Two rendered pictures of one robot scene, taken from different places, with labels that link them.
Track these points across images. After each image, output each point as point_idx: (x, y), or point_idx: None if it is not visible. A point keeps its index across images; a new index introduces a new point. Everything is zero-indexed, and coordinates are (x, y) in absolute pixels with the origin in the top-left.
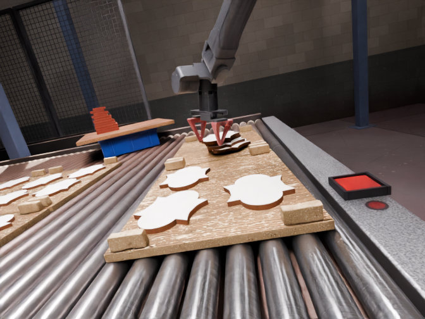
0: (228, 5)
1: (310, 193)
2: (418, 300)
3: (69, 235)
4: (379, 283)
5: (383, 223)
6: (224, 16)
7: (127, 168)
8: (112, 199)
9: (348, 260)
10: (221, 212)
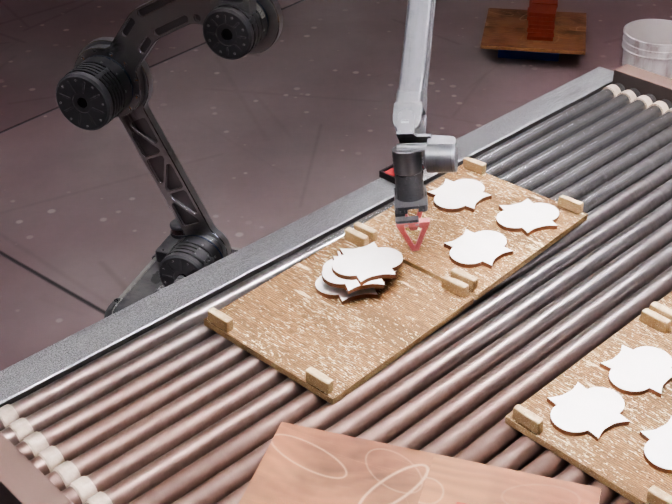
0: (429, 63)
1: (440, 177)
2: (479, 154)
3: (614, 263)
4: (486, 154)
5: None
6: (428, 73)
7: (504, 391)
8: (563, 295)
9: None
10: (499, 198)
